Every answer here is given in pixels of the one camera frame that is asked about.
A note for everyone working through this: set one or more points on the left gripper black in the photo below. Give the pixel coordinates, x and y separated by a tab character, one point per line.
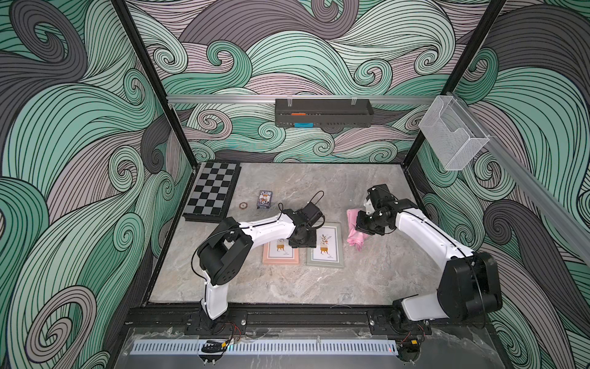
312	243

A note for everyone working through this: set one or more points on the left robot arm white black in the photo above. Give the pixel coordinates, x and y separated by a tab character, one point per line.
223	253

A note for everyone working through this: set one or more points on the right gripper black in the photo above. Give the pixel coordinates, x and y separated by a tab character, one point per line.
363	226

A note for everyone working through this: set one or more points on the aluminium right side rail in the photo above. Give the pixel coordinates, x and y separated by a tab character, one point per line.
508	146

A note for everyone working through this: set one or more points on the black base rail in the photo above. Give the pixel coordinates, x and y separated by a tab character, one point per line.
245	319

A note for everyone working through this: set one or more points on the aluminium rail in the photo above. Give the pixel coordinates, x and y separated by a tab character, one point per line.
508	146
269	99

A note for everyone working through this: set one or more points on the clear acrylic wall holder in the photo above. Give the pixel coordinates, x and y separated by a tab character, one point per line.
453	132

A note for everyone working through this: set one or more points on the green picture frame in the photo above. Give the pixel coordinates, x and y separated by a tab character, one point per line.
328	252

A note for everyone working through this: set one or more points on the black grey chessboard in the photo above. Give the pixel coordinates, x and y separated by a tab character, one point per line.
210	198

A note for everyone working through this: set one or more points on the pink cloth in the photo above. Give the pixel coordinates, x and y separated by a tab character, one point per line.
355	238

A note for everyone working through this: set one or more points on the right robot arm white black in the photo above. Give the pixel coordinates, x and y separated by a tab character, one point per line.
469	286

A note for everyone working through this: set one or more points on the aluminium back rail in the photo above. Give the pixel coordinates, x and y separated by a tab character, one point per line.
269	99

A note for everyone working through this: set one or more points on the pink picture frame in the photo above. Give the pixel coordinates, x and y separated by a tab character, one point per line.
280	252

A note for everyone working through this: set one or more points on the white slotted cable duct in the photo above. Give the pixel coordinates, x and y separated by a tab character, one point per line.
270	347

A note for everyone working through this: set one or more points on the playing card box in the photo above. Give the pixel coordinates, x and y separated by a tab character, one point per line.
264	199

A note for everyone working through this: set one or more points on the black wall shelf tray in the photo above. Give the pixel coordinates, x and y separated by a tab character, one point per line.
330	114

